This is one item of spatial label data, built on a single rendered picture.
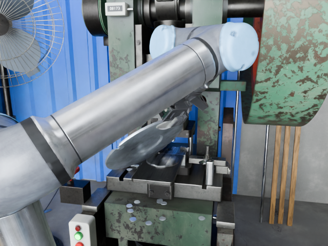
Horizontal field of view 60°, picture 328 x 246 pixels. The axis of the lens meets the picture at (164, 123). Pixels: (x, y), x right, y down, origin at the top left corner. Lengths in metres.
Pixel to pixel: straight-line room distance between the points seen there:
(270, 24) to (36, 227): 0.62
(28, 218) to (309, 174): 2.25
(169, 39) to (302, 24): 0.32
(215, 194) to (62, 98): 1.87
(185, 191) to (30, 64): 0.96
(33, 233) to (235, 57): 0.43
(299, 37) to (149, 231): 0.79
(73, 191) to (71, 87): 1.56
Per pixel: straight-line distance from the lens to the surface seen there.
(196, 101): 0.76
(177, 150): 1.19
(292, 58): 0.75
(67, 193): 1.13
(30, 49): 1.53
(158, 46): 0.57
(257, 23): 1.41
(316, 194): 2.63
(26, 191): 0.37
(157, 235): 1.10
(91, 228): 1.06
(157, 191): 1.08
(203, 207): 1.06
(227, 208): 1.07
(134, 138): 0.84
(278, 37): 0.72
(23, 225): 0.54
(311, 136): 2.44
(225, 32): 0.46
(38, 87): 2.76
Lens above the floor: 1.19
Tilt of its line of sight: 14 degrees down
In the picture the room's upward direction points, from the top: straight up
